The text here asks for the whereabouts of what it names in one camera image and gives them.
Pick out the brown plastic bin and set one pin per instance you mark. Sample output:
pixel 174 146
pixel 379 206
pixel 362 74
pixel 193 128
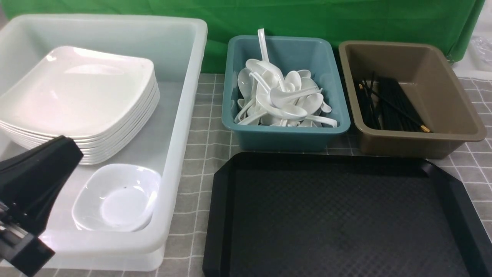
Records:
pixel 432 87

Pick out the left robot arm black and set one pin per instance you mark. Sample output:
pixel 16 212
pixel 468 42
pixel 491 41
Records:
pixel 29 186

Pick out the stack of white square plates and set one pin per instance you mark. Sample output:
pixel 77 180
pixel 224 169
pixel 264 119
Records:
pixel 100 100

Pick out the teal plastic bin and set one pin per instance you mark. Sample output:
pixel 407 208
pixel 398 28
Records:
pixel 287 53

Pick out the grey checked tablecloth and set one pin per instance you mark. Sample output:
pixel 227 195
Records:
pixel 210 145

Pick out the white bowl in bin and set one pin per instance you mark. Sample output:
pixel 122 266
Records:
pixel 117 198

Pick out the pile of white spoons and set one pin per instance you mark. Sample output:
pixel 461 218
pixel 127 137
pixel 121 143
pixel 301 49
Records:
pixel 292 100

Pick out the large translucent white bin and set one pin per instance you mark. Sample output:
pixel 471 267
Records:
pixel 176 48

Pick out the black chopsticks pile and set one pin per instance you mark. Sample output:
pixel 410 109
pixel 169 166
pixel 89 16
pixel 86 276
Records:
pixel 385 106

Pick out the green backdrop cloth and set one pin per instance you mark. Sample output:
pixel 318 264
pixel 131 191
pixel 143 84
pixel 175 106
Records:
pixel 445 24

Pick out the black serving tray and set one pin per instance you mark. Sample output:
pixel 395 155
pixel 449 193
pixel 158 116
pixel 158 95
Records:
pixel 299 215

